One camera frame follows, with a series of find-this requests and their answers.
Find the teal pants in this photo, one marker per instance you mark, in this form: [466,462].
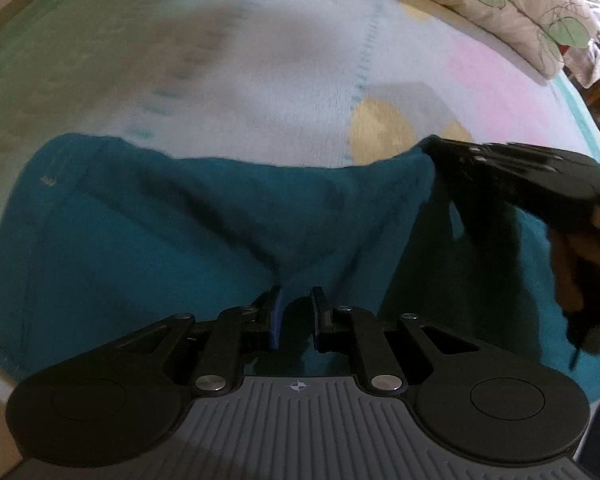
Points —
[155,240]

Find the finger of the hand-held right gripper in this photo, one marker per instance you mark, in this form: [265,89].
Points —
[457,157]

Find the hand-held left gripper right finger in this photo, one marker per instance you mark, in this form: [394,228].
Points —
[317,325]

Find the red board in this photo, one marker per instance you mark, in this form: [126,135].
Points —
[566,57]

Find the pastel printed bed blanket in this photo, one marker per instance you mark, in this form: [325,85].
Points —
[260,60]

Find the leaf print pillow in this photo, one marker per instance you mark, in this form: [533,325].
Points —
[510,15]

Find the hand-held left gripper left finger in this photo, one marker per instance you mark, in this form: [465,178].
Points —
[276,321]

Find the person's right hand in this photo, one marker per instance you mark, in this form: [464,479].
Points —
[587,275]

